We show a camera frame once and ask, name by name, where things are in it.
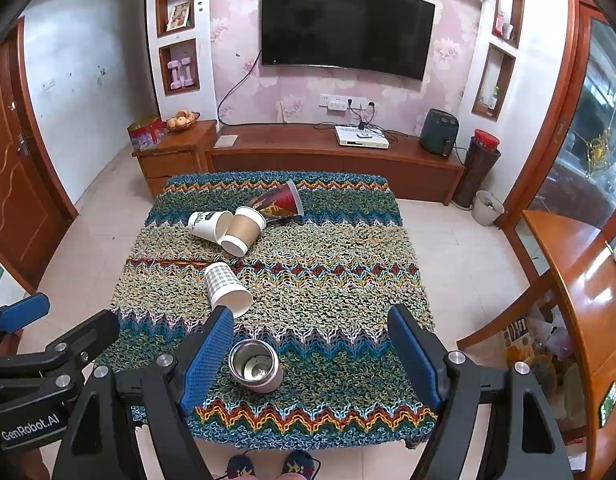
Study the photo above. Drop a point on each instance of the red printed paper cup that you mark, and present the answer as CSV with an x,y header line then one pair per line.
x,y
283,200

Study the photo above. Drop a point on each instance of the stainless steel cup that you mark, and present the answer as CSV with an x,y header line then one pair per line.
x,y
265,382

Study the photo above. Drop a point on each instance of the black flat television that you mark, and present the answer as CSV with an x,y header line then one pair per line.
x,y
348,25

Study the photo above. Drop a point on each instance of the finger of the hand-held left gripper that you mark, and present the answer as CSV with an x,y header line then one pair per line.
x,y
87,332
25,310

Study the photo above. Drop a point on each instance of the pink cup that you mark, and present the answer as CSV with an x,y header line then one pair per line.
x,y
505,27

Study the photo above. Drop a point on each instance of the small wooden side cabinet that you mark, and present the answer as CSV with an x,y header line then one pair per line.
x,y
172,160

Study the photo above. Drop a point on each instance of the white plastic bag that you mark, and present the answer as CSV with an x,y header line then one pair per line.
x,y
550,335

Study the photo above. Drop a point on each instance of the beige pad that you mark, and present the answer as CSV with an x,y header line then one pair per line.
x,y
225,140

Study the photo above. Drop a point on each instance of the white bucket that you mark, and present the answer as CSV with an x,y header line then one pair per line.
x,y
488,210

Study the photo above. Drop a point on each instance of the white light switch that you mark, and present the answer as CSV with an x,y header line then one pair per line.
x,y
48,85

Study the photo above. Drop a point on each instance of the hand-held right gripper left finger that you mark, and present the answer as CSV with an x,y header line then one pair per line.
x,y
207,360

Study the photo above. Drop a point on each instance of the wooden room door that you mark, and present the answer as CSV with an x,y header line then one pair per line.
x,y
17,185

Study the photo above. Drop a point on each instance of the white cup with dark print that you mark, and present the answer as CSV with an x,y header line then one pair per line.
x,y
202,225

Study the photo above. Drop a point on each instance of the wood framed glass door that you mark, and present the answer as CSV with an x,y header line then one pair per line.
x,y
603,135

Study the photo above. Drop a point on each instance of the checked paper cup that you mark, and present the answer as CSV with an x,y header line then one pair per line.
x,y
220,282

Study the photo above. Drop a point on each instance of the tall dark bin red lid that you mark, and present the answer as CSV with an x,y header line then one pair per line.
x,y
475,170

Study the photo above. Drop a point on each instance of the red and green box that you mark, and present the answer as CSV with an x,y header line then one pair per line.
x,y
145,135

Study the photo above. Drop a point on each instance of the printed paper bag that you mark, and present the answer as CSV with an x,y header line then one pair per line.
x,y
513,337

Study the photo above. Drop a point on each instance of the framed picture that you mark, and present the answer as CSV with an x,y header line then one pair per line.
x,y
178,16

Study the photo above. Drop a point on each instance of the pink dumbbell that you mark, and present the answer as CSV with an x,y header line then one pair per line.
x,y
187,71
173,76

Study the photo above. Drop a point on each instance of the dark patterned slipper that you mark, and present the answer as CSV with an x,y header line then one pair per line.
x,y
298,466
240,469

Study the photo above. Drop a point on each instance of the long wooden television cabinet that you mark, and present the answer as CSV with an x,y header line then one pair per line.
x,y
338,160

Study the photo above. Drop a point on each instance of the bowl of oranges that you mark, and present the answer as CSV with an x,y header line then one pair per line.
x,y
181,121

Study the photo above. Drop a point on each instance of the white wall socket strip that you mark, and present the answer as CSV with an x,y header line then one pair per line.
x,y
338,102

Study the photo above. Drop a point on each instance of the brown paper cup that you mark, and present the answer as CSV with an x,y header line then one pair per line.
x,y
245,227

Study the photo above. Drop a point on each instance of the small potted plant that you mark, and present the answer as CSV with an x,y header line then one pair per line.
x,y
494,97

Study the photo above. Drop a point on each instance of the white set-top box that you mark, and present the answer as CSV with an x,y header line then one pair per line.
x,y
360,139

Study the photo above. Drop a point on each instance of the dark air fryer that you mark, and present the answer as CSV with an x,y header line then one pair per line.
x,y
438,132

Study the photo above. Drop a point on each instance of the glossy wooden table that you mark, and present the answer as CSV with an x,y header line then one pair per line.
x,y
588,285

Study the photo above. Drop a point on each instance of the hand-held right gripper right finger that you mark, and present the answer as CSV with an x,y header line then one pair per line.
x,y
413,355

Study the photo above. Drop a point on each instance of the colourful knitted table cloth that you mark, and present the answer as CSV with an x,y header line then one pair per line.
x,y
313,285

